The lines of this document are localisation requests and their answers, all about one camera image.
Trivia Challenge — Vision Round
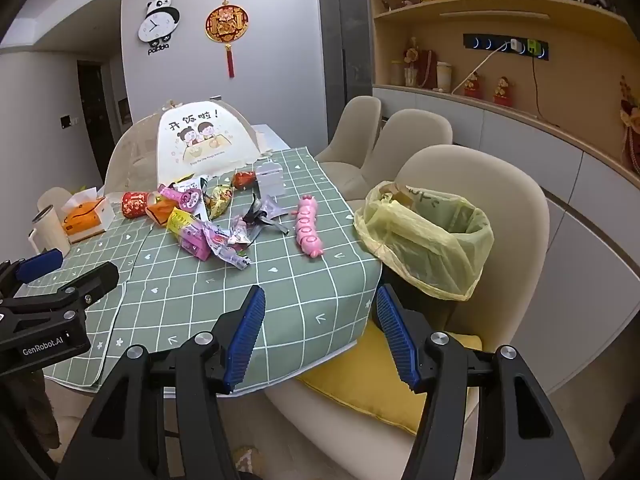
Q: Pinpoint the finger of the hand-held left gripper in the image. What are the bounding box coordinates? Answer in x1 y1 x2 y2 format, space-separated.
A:
0 249 65 303
0 261 121 332

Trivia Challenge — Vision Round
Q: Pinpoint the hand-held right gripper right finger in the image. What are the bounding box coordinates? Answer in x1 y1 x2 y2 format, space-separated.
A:
375 284 586 480

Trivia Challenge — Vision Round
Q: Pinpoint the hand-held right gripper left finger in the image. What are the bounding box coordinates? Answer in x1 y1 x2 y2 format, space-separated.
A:
57 285 266 480

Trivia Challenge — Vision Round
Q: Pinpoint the orange snack carton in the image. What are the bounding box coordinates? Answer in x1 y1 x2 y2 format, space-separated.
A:
146 199 182 226

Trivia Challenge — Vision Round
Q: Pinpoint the black bin with yellow liner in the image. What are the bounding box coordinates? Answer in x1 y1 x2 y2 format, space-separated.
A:
354 180 495 341

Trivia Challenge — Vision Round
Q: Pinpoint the pink white wrapper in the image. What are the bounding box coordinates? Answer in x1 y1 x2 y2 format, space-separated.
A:
212 217 253 268

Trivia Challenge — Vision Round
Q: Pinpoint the yellow pink snack packet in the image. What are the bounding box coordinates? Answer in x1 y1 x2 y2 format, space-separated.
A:
166 208 201 241

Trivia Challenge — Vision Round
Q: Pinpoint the pink purple snack box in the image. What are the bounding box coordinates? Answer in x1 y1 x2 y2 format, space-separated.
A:
180 220 221 261

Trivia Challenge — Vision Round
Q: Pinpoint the grey foil wrapper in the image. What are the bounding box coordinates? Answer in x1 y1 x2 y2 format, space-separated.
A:
244 207 291 237

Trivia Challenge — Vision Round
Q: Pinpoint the pink round-lid packet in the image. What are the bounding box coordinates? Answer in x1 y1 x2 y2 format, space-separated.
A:
159 182 203 209

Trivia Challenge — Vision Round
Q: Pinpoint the green white milk carton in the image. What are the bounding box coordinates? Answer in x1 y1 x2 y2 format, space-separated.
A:
190 174 215 221

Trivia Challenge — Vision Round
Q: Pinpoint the lilac foil wrapper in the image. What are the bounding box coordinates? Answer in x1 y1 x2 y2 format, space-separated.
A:
257 195 288 221

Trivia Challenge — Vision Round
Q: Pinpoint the yellow red snack packet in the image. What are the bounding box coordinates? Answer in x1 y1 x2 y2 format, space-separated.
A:
206 183 236 219

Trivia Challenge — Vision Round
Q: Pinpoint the yellow seat cushion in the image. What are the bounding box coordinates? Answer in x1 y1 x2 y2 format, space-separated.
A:
296 327 483 436

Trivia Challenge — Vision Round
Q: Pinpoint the orange tissue box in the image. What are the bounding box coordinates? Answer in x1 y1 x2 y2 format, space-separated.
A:
61 186 113 245

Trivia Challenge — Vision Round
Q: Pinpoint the green checked tablecloth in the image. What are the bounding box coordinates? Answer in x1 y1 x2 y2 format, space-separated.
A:
10 147 385 395

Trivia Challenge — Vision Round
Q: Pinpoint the pink caterpillar toy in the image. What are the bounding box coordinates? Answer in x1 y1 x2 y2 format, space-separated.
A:
294 194 325 261

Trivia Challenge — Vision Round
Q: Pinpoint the brown cardboard scrap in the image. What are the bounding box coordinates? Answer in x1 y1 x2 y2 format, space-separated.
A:
381 182 418 207

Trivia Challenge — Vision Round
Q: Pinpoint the grey toothpick holder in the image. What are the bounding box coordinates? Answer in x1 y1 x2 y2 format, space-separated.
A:
255 161 285 196

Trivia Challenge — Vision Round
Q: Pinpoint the beige dining chair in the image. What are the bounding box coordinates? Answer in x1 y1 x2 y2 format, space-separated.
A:
345 109 453 201
262 144 551 480
316 95 383 166

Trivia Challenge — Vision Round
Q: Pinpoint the beige mesh food cover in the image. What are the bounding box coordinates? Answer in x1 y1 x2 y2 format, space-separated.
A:
104 99 292 196

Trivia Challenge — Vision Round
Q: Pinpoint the dark red pouch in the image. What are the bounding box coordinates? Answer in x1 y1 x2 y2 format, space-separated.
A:
419 49 436 88

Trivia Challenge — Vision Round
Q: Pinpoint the flower vase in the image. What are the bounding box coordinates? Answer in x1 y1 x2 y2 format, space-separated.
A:
402 37 421 87

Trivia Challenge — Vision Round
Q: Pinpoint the dark glass cabinet door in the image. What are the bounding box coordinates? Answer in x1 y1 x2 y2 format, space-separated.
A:
342 0 377 158

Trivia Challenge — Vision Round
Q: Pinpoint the black power track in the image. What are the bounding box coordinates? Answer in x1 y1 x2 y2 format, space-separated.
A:
462 33 551 62

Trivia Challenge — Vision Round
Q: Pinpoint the flower bag ornament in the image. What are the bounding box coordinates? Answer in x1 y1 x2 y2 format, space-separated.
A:
620 76 640 171

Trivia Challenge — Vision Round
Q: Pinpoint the beige wall cabinet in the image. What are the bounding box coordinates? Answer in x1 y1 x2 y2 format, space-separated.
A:
365 0 640 396

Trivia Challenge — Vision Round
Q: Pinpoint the panda wall clock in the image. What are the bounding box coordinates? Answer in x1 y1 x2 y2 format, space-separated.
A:
137 0 182 57

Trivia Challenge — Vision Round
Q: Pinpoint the white cable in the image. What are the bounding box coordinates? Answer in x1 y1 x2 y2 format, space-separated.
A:
451 51 512 96

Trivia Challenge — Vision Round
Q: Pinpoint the red knot wall ornament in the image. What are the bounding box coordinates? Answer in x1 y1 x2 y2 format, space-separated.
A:
204 0 249 79

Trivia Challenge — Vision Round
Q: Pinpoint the black cable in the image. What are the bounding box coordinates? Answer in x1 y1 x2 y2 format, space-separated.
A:
530 56 562 129

